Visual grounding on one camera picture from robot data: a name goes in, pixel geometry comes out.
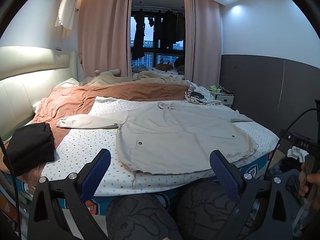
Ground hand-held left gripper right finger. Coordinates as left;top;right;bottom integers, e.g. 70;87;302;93
209;150;293;240

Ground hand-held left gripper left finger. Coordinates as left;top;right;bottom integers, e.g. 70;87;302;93
27;148;112;240

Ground beige jacket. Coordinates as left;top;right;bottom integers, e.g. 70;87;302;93
56;101;258;189

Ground black folded clothes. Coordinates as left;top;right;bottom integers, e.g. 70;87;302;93
5;122;55;175

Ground dark hanging clothes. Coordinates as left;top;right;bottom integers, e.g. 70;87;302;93
131;8;185;60

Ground person's right hand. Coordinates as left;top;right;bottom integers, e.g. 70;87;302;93
299;161;320;209

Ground white towel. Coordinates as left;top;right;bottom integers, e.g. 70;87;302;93
287;147;308;163

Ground bed with floral sheet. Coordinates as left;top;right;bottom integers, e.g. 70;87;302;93
0;80;280;217

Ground person's left leg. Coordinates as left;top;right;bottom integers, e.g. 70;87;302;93
105;195;183;240

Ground orange-brown blanket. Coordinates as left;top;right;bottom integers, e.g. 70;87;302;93
0;82;193;180

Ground cream nightstand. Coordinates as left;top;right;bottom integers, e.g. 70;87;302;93
209;90;235;107

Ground white cloth pile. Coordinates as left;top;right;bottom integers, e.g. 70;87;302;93
185;86;223;105

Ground white pillow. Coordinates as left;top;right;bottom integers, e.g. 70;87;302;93
59;77;79;88

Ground white padded headboard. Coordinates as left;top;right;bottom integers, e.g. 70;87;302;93
0;46;78;140

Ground beige blanket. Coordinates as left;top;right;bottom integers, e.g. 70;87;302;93
82;69;198;87

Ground brown plush toy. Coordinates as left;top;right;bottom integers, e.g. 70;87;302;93
156;58;174;71

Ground pink curtain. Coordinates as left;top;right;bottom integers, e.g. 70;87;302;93
76;0;133;83
184;0;223;83

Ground window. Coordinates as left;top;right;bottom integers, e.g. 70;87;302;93
130;0;187;74

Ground white hanging garment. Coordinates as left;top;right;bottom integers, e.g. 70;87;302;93
55;0;81;38

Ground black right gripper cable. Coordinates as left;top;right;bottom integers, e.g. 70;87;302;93
266;108;318;175

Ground black cable bundle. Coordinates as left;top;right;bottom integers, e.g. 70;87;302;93
185;87;208;103

